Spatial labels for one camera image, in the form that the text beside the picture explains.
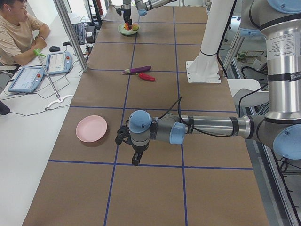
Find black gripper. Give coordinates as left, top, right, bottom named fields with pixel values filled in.
left=131, top=139, right=150, bottom=166
left=123, top=9, right=132, bottom=26

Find red-yellow pomegranate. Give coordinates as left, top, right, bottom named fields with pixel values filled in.
left=124, top=22, right=132, bottom=31

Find yellow-pink peach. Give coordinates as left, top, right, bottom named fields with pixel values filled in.
left=132, top=23, right=139, bottom=31

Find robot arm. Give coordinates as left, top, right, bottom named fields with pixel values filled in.
left=128, top=0, right=301, bottom=165
left=116, top=0, right=174, bottom=27

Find green plate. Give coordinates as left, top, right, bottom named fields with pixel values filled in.
left=118, top=24, right=140, bottom=36

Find purple eggplant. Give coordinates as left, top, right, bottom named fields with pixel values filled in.
left=122, top=65, right=151, bottom=74

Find black keyboard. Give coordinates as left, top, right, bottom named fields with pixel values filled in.
left=72, top=23, right=85, bottom=45

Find pink plate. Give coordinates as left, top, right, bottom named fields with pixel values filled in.
left=76, top=115, right=107, bottom=143

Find red chili pepper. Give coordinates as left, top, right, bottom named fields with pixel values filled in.
left=137, top=73, right=156, bottom=82

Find brown paper table cover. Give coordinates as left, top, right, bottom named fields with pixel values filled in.
left=24, top=6, right=269, bottom=226

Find black computer mouse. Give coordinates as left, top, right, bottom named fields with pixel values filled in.
left=49, top=46, right=61, bottom=52

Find far blue teach pendant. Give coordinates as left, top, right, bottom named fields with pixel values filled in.
left=46, top=52, right=72, bottom=75

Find blue teach pendant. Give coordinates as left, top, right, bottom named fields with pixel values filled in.
left=8, top=67, right=44, bottom=93
left=46, top=52, right=72, bottom=75

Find seated man in beige shirt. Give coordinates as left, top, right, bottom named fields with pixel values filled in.
left=0, top=0, right=50, bottom=66

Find near blue teach pendant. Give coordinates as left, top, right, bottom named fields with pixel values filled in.
left=8, top=67, right=44, bottom=93

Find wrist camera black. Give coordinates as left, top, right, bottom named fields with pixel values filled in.
left=115, top=120, right=132, bottom=145

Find aluminium frame post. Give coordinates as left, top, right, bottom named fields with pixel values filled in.
left=53, top=0, right=88, bottom=72

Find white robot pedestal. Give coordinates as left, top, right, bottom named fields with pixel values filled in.
left=186, top=0, right=235, bottom=83

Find white curved bracket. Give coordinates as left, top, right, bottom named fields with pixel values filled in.
left=45, top=95, right=73, bottom=110

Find metal rod with green handle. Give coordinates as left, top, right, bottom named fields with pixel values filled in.
left=33, top=48, right=60, bottom=98

